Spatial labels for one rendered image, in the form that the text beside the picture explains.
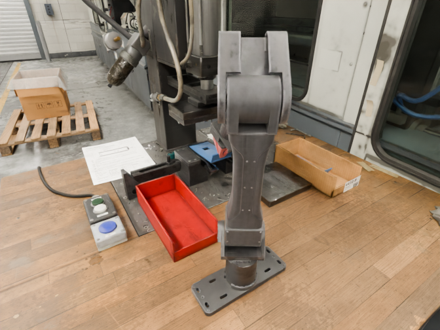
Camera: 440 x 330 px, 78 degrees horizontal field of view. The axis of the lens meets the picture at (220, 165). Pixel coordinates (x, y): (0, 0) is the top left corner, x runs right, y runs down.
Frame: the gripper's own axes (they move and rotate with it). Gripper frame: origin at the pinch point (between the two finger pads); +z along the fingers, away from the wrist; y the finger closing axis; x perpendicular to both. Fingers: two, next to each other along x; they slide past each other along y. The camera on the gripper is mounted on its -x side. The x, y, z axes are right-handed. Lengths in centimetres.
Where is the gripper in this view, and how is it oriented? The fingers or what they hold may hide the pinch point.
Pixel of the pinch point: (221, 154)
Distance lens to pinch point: 78.4
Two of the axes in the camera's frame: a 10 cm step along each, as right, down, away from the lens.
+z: -2.3, 6.0, 7.6
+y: -4.8, -7.5, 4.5
